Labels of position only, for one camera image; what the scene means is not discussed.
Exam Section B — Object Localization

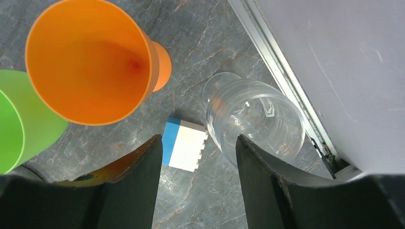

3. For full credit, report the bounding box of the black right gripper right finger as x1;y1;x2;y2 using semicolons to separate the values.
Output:
235;135;405;229

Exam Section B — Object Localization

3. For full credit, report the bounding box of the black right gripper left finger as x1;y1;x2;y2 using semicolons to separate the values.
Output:
0;135;163;229

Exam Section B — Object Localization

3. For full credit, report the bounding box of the clear wine glass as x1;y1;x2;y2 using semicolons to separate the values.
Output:
202;72;306;167

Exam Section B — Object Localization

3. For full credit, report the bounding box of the orange plastic wine glass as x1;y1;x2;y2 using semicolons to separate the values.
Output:
25;0;172;126

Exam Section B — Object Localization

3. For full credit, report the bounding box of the green plastic wine glass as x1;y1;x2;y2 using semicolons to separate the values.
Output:
0;69;69;175

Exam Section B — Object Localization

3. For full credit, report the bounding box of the blue white toy block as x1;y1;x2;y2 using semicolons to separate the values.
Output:
162;117;208;172

